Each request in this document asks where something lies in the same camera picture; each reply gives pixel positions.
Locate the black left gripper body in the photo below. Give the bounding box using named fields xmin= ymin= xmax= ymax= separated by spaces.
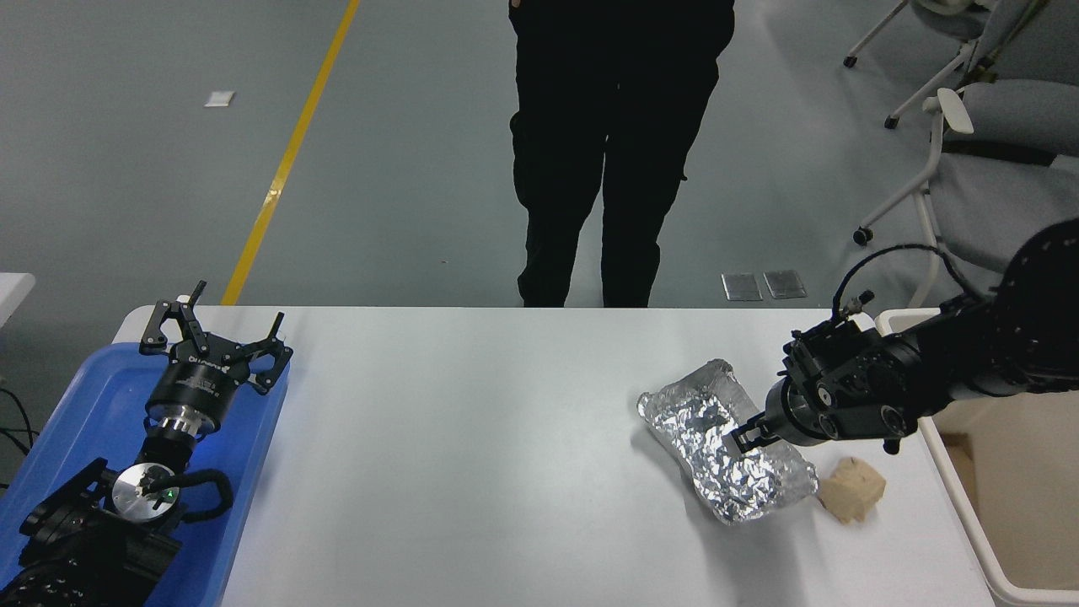
xmin=146 ymin=336 xmax=254 ymax=429

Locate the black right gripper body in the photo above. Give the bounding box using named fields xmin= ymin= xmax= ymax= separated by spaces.
xmin=762 ymin=379 xmax=834 ymax=449

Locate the silver foil plate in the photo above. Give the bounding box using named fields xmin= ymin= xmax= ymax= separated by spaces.
xmin=636 ymin=359 xmax=819 ymax=526

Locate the blue plastic tray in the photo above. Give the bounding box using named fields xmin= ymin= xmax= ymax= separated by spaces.
xmin=0 ymin=341 xmax=290 ymax=607

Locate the crumpled tan paper ball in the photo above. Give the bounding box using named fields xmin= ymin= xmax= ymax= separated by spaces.
xmin=818 ymin=457 xmax=888 ymax=525

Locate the white side table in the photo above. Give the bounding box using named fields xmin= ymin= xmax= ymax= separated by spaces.
xmin=0 ymin=272 xmax=37 ymax=326

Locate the large pale plastic bin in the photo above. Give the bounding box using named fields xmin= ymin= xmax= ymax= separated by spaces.
xmin=874 ymin=309 xmax=1079 ymax=607

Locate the grey office chair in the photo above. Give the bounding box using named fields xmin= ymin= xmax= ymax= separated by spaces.
xmin=883 ymin=34 xmax=1079 ymax=165
xmin=843 ymin=0 xmax=1046 ymax=70
xmin=851 ymin=88 xmax=1079 ymax=308

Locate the person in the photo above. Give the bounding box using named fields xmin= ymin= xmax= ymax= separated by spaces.
xmin=506 ymin=0 xmax=736 ymax=309

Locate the black cable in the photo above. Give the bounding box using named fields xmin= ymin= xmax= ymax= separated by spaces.
xmin=0 ymin=388 xmax=40 ymax=492

